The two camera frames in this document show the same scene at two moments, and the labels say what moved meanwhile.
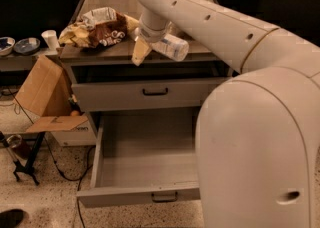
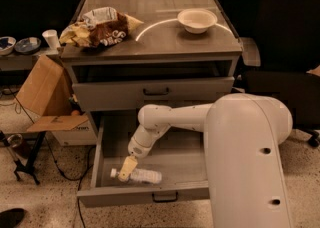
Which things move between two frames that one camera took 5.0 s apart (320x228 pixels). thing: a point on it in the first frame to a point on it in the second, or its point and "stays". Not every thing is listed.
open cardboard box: [47, 93] stays
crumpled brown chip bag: [102, 26] stays
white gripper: [150, 35] to [137, 149]
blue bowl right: [27, 46] stays
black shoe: [11, 218] stays
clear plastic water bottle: [173, 47] to [140, 175]
